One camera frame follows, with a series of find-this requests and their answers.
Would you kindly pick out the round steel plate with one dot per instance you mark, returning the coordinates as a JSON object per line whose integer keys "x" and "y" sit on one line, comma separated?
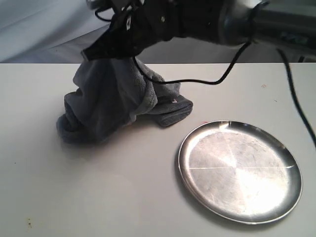
{"x": 240, "y": 172}

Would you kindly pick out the grey fleece towel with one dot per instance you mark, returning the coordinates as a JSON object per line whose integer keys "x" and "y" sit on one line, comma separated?
{"x": 111, "y": 94}

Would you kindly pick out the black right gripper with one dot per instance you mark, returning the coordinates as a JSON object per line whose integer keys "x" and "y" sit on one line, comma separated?
{"x": 136, "y": 29}

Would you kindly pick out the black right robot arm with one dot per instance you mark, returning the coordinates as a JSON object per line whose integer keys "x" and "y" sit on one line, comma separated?
{"x": 284, "y": 24}

